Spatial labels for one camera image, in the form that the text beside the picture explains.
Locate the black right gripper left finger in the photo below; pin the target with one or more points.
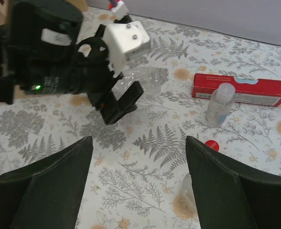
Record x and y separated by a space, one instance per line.
46 194

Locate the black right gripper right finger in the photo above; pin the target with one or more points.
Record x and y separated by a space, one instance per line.
230 194

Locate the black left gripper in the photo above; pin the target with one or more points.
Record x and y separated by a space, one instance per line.
97 80

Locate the clear bottle with white cap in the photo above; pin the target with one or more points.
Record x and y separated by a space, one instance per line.
148 77

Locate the red bottle cap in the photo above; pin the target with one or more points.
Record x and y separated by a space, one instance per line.
213 144

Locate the clear bottle with red cap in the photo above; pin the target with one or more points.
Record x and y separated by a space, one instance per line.
187 190

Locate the small white bottle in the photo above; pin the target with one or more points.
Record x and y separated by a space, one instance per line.
220 105

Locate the floral patterned table mat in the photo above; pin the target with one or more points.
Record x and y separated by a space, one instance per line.
139 163

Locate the red rectangular box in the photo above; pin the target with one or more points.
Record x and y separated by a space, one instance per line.
259 92

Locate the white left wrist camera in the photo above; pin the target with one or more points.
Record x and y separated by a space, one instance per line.
125 42

